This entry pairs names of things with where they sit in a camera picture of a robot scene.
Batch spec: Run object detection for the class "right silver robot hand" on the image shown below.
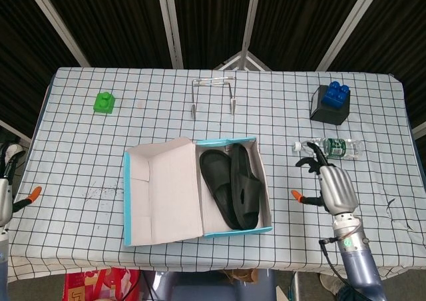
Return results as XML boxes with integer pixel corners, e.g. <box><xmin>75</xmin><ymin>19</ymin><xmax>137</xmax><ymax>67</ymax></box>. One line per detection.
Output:
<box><xmin>291</xmin><ymin>141</ymin><xmax>359</xmax><ymax>215</ymax></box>

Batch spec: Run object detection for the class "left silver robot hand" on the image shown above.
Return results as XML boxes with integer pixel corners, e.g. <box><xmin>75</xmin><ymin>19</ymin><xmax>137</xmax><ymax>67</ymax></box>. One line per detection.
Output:
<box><xmin>0</xmin><ymin>143</ymin><xmax>43</xmax><ymax>230</ymax></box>

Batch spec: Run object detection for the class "black rubber slipper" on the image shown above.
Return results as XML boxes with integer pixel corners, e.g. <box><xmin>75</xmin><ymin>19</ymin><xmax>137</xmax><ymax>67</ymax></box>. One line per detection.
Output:
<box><xmin>199</xmin><ymin>149</ymin><xmax>240</xmax><ymax>230</ymax></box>
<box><xmin>230</xmin><ymin>143</ymin><xmax>262</xmax><ymax>230</ymax></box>

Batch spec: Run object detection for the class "light blue cardboard shoe box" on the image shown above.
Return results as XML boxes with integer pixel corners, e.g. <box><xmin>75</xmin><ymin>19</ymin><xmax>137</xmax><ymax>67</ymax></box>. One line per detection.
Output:
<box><xmin>122</xmin><ymin>136</ymin><xmax>274</xmax><ymax>248</ymax></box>

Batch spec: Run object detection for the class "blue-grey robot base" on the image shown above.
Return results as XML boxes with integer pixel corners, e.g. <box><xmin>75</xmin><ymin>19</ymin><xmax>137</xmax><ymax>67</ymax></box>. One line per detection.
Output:
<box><xmin>141</xmin><ymin>269</ymin><xmax>277</xmax><ymax>301</ymax></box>

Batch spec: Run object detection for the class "black square holder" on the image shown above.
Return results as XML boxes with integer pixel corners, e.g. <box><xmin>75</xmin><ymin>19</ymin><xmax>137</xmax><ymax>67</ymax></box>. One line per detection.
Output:
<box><xmin>309</xmin><ymin>85</ymin><xmax>351</xmax><ymax>126</ymax></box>

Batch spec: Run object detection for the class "red patterned bag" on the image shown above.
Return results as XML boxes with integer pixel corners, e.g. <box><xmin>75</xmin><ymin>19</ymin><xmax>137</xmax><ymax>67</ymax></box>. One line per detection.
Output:
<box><xmin>63</xmin><ymin>266</ymin><xmax>142</xmax><ymax>301</ymax></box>

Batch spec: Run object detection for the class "clear plastic water bottle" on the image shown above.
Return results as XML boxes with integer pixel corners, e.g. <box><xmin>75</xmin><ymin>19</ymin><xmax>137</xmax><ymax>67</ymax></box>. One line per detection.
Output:
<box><xmin>292</xmin><ymin>137</ymin><xmax>364</xmax><ymax>161</ymax></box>

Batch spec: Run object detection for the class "white sneaker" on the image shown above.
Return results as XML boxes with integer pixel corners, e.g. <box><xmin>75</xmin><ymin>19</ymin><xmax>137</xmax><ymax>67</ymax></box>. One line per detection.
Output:
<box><xmin>6</xmin><ymin>143</ymin><xmax>25</xmax><ymax>158</ymax></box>

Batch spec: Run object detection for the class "white black checkered tablecloth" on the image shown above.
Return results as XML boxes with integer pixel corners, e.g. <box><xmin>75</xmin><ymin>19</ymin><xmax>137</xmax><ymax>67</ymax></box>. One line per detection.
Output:
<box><xmin>0</xmin><ymin>67</ymin><xmax>426</xmax><ymax>284</ymax></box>

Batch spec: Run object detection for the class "grey sneaker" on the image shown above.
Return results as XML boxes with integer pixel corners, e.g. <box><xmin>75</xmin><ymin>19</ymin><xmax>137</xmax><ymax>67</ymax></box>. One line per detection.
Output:
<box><xmin>319</xmin><ymin>273</ymin><xmax>347</xmax><ymax>295</ymax></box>

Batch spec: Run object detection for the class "blue toy building brick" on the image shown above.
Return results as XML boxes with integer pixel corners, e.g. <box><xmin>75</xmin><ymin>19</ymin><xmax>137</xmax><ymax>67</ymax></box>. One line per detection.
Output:
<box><xmin>321</xmin><ymin>81</ymin><xmax>352</xmax><ymax>109</ymax></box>

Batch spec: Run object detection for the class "brown paper bag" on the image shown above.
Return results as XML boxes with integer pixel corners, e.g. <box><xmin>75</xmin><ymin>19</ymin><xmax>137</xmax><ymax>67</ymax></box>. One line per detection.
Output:
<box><xmin>222</xmin><ymin>268</ymin><xmax>260</xmax><ymax>285</ymax></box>

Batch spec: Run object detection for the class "green toy building brick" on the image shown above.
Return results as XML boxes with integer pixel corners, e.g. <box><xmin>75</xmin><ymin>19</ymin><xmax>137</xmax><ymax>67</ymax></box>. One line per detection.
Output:
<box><xmin>93</xmin><ymin>91</ymin><xmax>116</xmax><ymax>116</ymax></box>

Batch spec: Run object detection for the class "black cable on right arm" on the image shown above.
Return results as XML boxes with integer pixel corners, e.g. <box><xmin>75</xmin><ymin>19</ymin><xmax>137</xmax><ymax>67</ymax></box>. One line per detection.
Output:
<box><xmin>318</xmin><ymin>236</ymin><xmax>353</xmax><ymax>292</ymax></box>

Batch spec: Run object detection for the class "white triangular metal frame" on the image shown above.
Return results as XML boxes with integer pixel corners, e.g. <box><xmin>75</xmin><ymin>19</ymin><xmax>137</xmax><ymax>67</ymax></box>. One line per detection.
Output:
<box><xmin>214</xmin><ymin>51</ymin><xmax>272</xmax><ymax>71</ymax></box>

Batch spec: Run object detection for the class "metal wire stand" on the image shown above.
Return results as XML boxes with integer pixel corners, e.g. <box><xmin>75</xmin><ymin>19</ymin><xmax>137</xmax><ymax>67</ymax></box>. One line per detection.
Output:
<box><xmin>191</xmin><ymin>76</ymin><xmax>238</xmax><ymax>119</ymax></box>

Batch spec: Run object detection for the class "black folding screen white frame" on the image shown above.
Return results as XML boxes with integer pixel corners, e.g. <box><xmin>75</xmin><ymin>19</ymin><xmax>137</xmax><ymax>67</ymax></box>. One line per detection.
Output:
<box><xmin>0</xmin><ymin>0</ymin><xmax>426</xmax><ymax>149</ymax></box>

